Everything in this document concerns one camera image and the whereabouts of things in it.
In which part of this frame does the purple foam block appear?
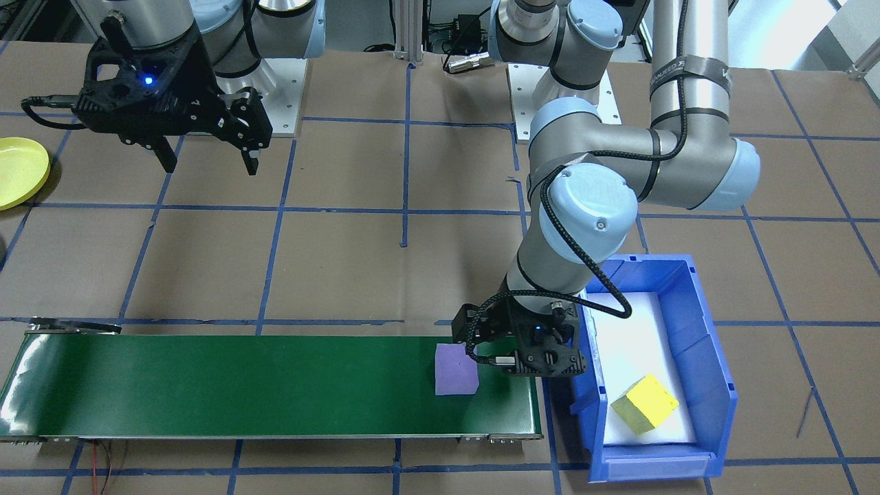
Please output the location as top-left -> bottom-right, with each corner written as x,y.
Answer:
434,342 -> 480,397

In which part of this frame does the yellow foam block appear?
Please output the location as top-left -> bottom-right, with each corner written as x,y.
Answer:
610,375 -> 680,435

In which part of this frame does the yellow plate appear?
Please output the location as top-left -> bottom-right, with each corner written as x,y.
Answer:
0,137 -> 51,212

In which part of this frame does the white foam pad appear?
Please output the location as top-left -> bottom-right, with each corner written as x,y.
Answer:
584,292 -> 696,446

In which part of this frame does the blue plastic storage bin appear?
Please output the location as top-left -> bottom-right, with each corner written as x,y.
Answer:
569,254 -> 740,482

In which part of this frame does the green conveyor belt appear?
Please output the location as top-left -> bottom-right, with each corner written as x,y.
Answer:
0,318 -> 544,442

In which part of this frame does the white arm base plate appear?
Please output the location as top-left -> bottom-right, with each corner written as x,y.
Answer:
507,62 -> 623,144
213,58 -> 308,138

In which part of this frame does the black braided cable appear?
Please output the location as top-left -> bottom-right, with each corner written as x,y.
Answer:
464,0 -> 692,365

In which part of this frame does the silver cable plug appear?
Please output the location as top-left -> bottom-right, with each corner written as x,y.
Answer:
443,54 -> 494,73

